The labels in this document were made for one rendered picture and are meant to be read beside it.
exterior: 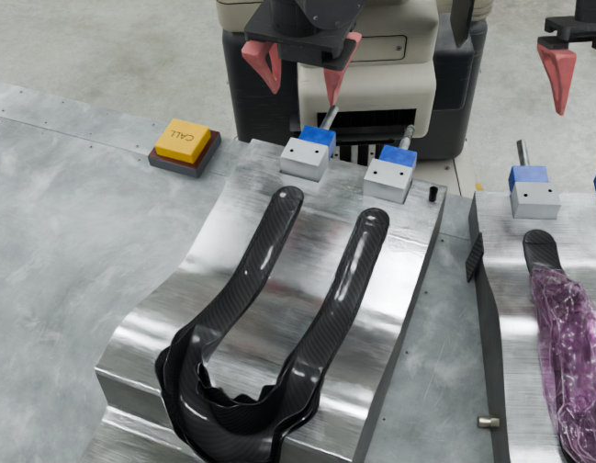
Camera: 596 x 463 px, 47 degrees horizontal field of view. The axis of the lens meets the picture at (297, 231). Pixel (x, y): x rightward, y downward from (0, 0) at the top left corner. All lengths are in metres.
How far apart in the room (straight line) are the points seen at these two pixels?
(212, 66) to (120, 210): 1.54
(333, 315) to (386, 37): 0.51
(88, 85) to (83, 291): 1.65
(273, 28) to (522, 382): 0.43
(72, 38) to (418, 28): 1.85
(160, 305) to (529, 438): 0.39
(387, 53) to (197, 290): 0.54
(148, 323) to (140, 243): 0.25
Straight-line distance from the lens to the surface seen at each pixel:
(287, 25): 0.70
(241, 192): 0.84
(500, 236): 0.86
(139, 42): 2.64
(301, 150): 0.84
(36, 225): 1.00
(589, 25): 0.77
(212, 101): 2.33
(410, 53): 1.13
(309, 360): 0.68
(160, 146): 0.99
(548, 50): 0.78
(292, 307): 0.74
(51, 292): 0.93
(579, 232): 0.88
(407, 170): 0.82
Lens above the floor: 1.52
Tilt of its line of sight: 52 degrees down
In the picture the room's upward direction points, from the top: 4 degrees counter-clockwise
